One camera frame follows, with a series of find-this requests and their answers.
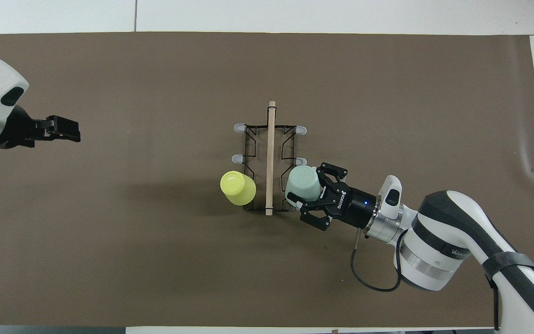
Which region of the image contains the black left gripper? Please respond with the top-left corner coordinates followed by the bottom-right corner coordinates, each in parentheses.
top-left (0, 106), bottom-right (81, 149)

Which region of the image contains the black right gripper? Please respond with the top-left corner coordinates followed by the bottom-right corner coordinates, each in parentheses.
top-left (287, 162), bottom-right (379, 231)

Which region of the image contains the pale green plastic cup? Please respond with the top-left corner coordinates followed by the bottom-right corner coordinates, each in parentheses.
top-left (285, 166), bottom-right (319, 208)

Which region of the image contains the yellow plastic cup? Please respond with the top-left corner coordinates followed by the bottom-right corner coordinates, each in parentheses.
top-left (220, 170), bottom-right (257, 206)

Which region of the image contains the brown table mat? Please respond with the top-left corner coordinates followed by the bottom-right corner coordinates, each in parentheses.
top-left (0, 32), bottom-right (534, 328)

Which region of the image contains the black wire cup rack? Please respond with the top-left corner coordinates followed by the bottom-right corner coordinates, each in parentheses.
top-left (234, 101), bottom-right (308, 216)

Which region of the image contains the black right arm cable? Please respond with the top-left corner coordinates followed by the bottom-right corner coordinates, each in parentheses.
top-left (350, 230), bottom-right (403, 293)

